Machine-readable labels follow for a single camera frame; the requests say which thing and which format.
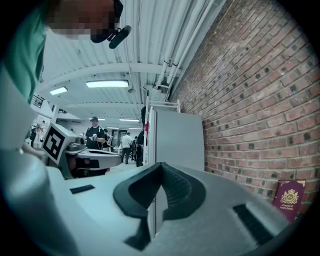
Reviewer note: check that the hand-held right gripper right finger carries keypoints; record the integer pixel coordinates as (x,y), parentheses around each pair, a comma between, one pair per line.
(210,225)

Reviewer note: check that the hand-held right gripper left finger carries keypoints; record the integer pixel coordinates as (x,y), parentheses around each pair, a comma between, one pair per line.
(90,215)

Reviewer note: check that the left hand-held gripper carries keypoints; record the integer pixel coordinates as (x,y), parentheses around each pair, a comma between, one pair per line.
(75,155)

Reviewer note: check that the red cloth item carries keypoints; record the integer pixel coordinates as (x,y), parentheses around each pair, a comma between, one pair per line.
(147,126)

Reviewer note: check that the short ceiling light panel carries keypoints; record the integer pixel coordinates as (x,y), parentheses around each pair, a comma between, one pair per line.
(58,90)

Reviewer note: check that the long ceiling light panel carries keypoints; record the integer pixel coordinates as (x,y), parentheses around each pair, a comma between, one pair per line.
(107,83)

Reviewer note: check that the maroon book with gold emblem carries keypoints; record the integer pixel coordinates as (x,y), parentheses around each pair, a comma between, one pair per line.
(288,200)

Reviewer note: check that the white cabinet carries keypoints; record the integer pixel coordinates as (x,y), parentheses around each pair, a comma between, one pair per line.
(178,140)

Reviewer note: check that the green shirt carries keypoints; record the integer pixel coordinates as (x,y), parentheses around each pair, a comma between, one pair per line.
(25,50)

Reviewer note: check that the white ceiling pipes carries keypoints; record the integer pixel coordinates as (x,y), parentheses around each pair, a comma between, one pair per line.
(180,45)

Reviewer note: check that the white metal rack frame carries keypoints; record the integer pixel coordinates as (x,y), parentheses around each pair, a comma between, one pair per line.
(150,112)

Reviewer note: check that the black head-mounted camera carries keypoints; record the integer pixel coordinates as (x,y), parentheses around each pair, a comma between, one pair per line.
(120,36)

